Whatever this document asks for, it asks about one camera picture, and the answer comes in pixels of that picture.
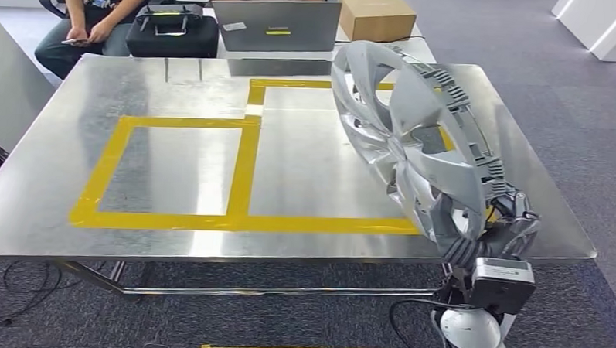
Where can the silver plastic wheel hubcap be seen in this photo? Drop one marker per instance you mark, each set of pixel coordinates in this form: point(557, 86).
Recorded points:
point(451, 178)

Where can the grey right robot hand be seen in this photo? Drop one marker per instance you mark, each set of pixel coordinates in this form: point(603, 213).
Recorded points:
point(521, 231)

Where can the person's left hand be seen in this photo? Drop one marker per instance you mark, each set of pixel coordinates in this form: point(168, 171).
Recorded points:
point(100, 32)

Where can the black carry case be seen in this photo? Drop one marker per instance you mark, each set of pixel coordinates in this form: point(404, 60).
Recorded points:
point(171, 42)

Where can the smartphone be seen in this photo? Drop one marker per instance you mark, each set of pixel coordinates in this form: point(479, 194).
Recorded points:
point(74, 41)

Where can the grey panel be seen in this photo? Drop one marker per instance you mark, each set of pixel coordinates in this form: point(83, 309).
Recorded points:
point(8, 90)

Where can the white lit wall panel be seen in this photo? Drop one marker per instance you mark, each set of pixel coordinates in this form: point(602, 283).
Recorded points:
point(585, 18)

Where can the person's right hand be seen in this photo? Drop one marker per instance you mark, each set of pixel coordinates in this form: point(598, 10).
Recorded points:
point(77, 35)

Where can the grey laptop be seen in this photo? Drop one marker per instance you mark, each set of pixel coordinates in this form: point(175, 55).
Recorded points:
point(292, 23)

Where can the person's left forearm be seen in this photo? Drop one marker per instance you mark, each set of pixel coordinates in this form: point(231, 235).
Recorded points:
point(124, 5)

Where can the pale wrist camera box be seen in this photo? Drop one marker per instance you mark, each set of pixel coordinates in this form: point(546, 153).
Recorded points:
point(501, 287)

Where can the steel workbench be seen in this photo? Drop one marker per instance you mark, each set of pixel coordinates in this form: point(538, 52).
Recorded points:
point(308, 162)

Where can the brown cardboard box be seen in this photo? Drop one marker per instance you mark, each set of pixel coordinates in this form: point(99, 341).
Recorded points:
point(377, 21)

